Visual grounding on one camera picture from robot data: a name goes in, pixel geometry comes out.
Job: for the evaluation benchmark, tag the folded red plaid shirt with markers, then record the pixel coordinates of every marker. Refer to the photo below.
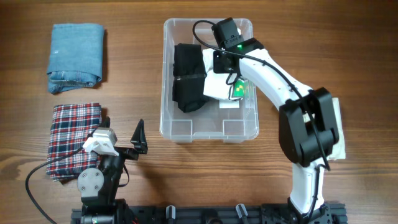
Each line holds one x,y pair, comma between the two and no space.
71,125

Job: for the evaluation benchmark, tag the cream garment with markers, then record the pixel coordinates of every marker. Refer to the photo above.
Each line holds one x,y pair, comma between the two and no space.
338,151

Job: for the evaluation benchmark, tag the clear plastic storage container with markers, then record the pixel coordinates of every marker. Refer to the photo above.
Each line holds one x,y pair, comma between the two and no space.
211,121

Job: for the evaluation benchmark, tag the folded blue denim jeans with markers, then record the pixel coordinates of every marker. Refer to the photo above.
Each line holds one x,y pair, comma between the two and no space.
76,57

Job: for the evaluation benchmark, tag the white label in container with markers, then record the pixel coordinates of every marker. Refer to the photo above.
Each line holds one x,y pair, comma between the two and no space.
228,104

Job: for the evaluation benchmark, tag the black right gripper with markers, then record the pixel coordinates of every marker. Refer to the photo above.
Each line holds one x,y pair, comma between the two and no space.
218,67

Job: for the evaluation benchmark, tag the black garment with tape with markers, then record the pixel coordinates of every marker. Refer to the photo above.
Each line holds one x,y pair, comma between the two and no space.
189,77

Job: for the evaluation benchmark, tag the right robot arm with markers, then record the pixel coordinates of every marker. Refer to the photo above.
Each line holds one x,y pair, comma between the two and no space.
308,129

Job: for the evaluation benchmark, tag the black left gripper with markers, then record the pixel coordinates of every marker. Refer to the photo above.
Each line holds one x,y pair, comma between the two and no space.
139,142

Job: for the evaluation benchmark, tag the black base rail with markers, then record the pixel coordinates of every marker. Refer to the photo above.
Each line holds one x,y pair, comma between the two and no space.
267,213

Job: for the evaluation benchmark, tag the white printed t-shirt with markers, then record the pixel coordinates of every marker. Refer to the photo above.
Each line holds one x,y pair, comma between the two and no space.
221,86

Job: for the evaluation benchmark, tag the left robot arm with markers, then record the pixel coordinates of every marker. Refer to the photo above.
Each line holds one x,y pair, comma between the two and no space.
98,186

